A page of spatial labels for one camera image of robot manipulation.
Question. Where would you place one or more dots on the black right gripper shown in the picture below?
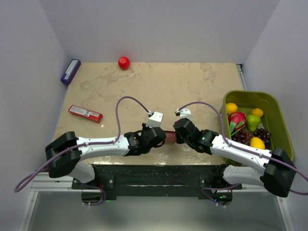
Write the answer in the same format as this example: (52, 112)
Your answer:
(178, 140)

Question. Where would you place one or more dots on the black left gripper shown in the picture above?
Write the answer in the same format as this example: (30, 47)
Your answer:
(146, 128)

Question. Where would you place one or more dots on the pink paper box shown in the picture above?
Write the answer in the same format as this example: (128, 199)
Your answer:
(170, 136)

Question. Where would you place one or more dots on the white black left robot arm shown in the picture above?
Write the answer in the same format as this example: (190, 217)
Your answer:
(66, 154)

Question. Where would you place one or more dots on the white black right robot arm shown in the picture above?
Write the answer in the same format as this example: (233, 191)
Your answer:
(273, 170)

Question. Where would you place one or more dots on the yellow lemon upper left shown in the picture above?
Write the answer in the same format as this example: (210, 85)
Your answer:
(231, 108)

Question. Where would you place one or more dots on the red dragon fruit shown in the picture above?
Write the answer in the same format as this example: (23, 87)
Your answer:
(237, 121)

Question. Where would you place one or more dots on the dark purple grapes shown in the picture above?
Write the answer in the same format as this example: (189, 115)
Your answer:
(244, 136)

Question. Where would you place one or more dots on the green pear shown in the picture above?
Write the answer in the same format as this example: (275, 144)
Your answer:
(252, 122)

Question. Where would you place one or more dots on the red rectangular carton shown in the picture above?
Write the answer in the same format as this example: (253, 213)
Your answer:
(85, 113)

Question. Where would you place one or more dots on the orange fruit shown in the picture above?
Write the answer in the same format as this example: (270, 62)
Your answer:
(257, 112)

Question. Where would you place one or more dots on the red apple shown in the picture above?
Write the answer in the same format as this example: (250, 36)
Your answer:
(124, 63)

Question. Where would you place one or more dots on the green plastic bin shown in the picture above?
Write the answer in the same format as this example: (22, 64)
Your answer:
(272, 120)

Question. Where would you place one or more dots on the purple rectangular carton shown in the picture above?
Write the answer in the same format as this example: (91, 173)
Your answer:
(70, 72)

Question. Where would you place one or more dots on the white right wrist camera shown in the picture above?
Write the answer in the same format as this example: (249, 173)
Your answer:
(183, 113)

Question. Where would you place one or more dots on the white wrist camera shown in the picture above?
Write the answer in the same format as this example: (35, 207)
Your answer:
(183, 113)
(155, 119)

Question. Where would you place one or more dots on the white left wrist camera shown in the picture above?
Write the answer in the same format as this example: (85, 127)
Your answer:
(155, 119)

